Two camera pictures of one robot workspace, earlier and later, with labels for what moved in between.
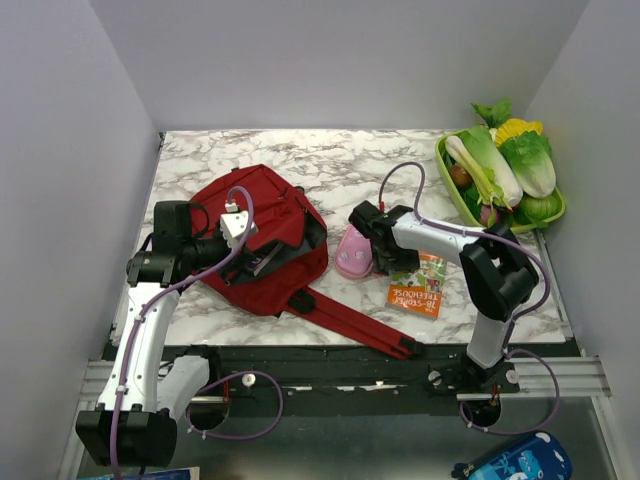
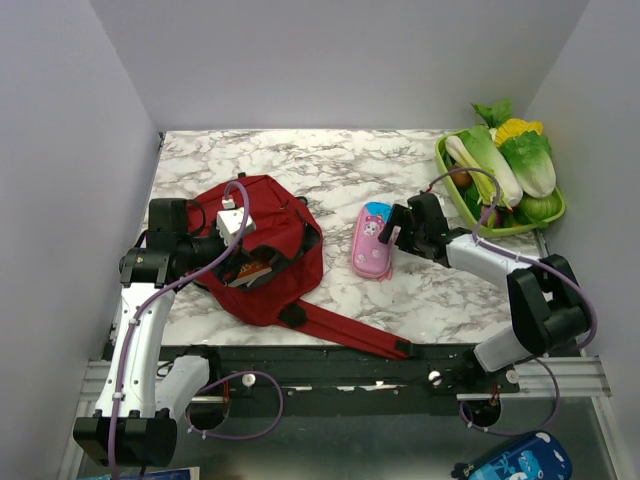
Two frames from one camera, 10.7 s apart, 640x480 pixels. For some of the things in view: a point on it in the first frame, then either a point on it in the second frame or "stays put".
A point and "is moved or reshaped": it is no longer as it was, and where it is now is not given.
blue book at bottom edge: [187, 473] stays put
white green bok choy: [488, 168] stays put
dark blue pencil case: [542, 456] stays put
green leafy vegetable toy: [494, 114] stays put
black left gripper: [226, 246] stays put
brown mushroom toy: [460, 176] stays put
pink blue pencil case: [354, 258] is moved or reshaped
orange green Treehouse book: [420, 290] is moved or reshaped
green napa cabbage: [531, 159] stays put
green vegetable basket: [519, 228] stays put
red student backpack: [277, 249] is moved or reshaped
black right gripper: [409, 259] -> [399, 216]
